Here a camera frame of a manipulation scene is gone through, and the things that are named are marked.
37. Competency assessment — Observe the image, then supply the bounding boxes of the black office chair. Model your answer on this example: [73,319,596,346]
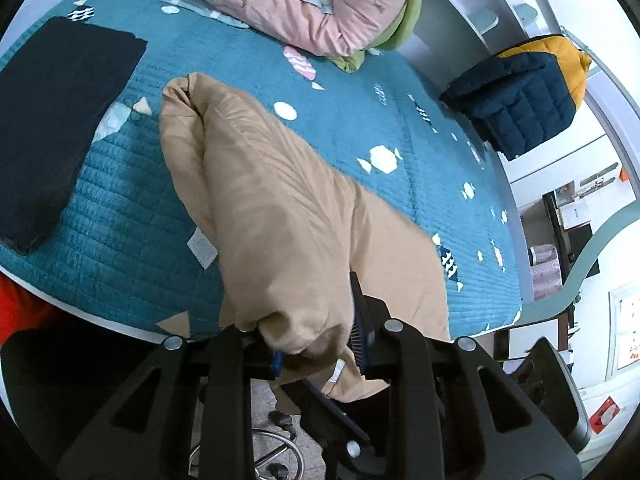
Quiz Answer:
[510,339,592,453]

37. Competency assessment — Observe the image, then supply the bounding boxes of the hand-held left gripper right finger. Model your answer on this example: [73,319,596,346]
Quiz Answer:
[348,271,584,480]

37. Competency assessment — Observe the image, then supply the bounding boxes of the tan garment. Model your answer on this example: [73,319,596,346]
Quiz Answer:
[159,72,453,403]

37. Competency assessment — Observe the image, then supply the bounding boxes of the pink quilt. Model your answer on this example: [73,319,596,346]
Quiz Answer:
[189,0,413,57]

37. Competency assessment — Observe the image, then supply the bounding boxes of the white wall board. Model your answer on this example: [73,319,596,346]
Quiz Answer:
[608,284,640,372]

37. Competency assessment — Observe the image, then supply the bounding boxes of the person's black pants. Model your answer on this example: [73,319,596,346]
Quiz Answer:
[0,317,168,466]

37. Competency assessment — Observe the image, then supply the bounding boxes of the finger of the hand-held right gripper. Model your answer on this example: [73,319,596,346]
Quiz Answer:
[292,377,378,468]

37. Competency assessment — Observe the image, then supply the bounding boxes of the chrome office chair base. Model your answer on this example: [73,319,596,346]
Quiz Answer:
[250,407,305,480]

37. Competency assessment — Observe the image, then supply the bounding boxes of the person's red top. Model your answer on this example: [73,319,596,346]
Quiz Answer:
[0,275,58,346]

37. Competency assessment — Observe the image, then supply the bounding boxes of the navy and yellow puffer jacket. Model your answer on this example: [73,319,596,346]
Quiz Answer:
[439,34,594,161]

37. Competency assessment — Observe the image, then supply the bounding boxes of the red box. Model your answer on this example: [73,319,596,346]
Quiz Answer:
[591,398,622,435]

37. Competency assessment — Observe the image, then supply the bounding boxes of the dark navy folded garment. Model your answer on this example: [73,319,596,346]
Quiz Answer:
[0,16,148,256]

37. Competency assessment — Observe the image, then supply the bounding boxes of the pink patterned bin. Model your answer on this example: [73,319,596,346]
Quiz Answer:
[529,244,565,302]

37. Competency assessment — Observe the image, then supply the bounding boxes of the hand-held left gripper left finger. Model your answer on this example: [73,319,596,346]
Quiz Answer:
[57,326,287,480]

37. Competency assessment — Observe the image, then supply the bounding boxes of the teal quilted printed bedspread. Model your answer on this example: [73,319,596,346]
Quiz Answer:
[0,0,526,343]

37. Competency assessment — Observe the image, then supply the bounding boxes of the small wall shelf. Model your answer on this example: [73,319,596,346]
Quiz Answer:
[581,164,619,190]

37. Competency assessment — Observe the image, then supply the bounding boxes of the pale green curved desk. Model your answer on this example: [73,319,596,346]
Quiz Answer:
[520,209,640,332]

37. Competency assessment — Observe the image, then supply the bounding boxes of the white cabinet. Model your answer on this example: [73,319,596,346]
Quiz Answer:
[492,317,562,361]

